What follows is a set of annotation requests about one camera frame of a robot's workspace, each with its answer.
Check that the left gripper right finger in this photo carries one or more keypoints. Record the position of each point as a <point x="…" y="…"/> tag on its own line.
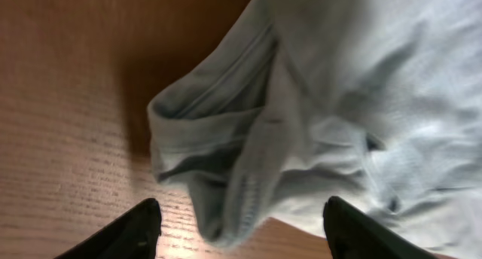
<point x="353" y="235"/>

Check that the light blue t-shirt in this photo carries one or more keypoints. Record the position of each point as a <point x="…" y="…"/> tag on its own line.
<point x="374" y="101"/>

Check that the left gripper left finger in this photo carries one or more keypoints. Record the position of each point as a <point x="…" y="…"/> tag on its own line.
<point x="133" y="235"/>

